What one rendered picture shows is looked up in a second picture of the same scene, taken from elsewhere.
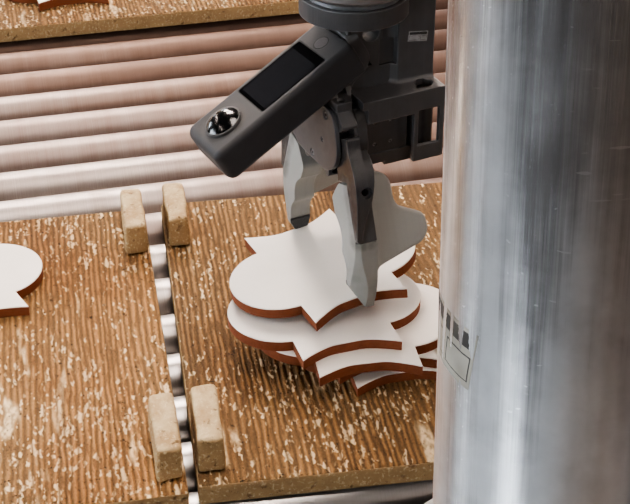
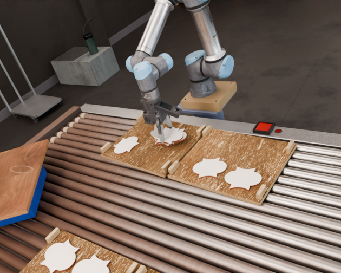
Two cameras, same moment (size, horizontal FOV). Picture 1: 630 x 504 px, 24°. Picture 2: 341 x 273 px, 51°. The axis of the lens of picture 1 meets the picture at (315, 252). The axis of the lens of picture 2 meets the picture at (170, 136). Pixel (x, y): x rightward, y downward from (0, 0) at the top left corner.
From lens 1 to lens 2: 2.00 m
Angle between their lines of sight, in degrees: 96
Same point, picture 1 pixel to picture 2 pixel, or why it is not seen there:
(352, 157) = not seen: hidden behind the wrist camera
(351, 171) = not seen: hidden behind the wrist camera
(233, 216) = (157, 167)
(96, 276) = (188, 163)
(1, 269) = (200, 167)
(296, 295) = (176, 132)
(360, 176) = not seen: hidden behind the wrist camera
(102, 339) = (198, 151)
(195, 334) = (187, 148)
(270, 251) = (170, 140)
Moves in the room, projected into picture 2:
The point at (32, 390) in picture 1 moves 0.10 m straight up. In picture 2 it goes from (214, 147) to (209, 128)
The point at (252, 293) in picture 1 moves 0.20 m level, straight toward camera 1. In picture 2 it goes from (180, 135) to (207, 112)
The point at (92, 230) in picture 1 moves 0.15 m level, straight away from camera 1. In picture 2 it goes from (179, 173) to (157, 198)
